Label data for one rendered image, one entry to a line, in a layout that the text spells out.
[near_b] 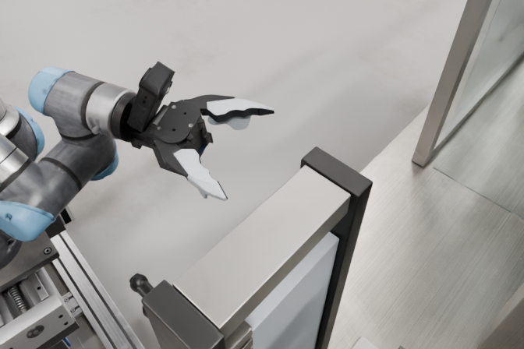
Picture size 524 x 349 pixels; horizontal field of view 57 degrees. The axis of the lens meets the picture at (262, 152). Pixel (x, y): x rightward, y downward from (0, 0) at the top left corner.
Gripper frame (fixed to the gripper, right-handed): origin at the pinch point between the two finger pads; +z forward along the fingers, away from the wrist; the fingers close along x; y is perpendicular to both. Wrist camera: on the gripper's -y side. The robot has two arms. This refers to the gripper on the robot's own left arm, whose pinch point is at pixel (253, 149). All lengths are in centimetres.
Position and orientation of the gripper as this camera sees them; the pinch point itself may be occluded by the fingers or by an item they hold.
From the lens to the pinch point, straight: 62.2
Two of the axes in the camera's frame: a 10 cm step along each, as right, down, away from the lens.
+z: 9.1, 3.0, -2.7
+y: 0.5, 5.7, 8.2
